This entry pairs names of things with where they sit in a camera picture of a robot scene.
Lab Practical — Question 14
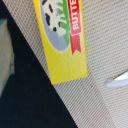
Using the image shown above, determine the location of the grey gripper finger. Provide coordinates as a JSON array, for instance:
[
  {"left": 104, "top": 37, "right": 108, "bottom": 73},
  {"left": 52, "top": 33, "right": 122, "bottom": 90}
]
[{"left": 0, "top": 19, "right": 15, "bottom": 97}]

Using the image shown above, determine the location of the yellow butter box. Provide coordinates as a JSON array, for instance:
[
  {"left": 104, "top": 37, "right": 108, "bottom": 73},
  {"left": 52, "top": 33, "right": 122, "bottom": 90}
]
[{"left": 33, "top": 0, "right": 87, "bottom": 84}]

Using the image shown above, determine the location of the beige woven placemat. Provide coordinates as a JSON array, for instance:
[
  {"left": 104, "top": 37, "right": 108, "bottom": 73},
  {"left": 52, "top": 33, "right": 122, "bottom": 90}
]
[{"left": 3, "top": 0, "right": 128, "bottom": 128}]

